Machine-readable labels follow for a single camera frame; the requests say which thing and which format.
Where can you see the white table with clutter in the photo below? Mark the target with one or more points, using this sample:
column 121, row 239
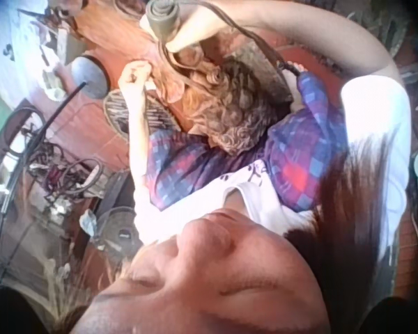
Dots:
column 19, row 41

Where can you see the black fan with grille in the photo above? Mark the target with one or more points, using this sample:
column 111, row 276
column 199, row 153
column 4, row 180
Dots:
column 120, row 236

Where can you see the person's left hand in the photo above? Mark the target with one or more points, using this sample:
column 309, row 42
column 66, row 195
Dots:
column 134, row 78

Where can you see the person's legs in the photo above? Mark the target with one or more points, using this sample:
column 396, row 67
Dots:
column 299, row 153

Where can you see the round woven basket tray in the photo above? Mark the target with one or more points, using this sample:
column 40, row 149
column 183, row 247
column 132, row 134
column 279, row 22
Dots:
column 143, row 113

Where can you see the person's right hand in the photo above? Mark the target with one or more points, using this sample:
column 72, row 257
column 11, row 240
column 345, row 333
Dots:
column 191, row 33

